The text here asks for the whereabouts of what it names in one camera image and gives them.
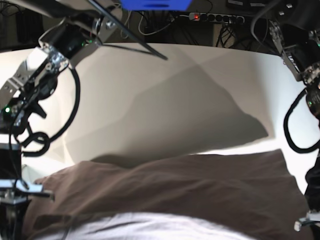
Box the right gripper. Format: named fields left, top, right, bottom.
left=0, top=148, right=55, bottom=240

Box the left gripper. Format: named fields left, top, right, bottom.
left=293, top=162, right=320, bottom=232

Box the pink t-shirt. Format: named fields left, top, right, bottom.
left=22, top=150, right=320, bottom=240

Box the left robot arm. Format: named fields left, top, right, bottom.
left=250, top=0, right=320, bottom=154

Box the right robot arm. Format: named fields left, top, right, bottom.
left=0, top=0, right=164, bottom=240

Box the black power strip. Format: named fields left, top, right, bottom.
left=188, top=12, right=245, bottom=25

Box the blue plastic bin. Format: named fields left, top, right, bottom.
left=120, top=0, right=192, bottom=11

